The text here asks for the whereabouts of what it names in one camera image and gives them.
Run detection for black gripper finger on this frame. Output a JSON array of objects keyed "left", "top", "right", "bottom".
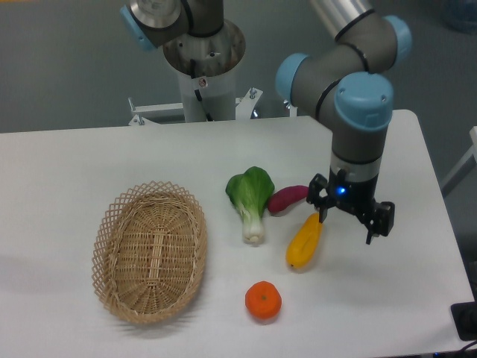
[
  {"left": 359, "top": 200, "right": 395, "bottom": 245},
  {"left": 306, "top": 174, "right": 329, "bottom": 224}
]

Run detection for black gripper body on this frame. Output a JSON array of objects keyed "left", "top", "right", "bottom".
[{"left": 326, "top": 170, "right": 379, "bottom": 219}]

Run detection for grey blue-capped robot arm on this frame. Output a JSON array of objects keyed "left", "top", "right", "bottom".
[{"left": 120, "top": 1, "right": 412, "bottom": 239}]

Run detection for purple sweet potato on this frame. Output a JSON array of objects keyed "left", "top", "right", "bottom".
[{"left": 268, "top": 185, "right": 309, "bottom": 214}]

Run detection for green bok choy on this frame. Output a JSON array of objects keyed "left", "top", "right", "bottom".
[{"left": 225, "top": 166, "right": 275, "bottom": 244}]

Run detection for orange tangerine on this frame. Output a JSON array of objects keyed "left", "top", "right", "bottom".
[{"left": 244, "top": 281, "right": 282, "bottom": 320}]

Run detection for black device at table edge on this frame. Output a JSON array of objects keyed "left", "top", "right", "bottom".
[{"left": 450, "top": 301, "right": 476, "bottom": 342}]

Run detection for woven wicker basket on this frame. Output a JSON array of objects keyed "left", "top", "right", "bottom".
[{"left": 92, "top": 181, "right": 208, "bottom": 324}]

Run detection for white frame at right edge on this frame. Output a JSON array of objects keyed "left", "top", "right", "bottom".
[{"left": 440, "top": 126, "right": 476, "bottom": 198}]

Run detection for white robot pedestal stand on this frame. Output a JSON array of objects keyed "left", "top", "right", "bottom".
[{"left": 127, "top": 70, "right": 301, "bottom": 126}]

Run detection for black cable on pedestal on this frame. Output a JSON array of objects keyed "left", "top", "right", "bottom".
[{"left": 189, "top": 59, "right": 214, "bottom": 122}]

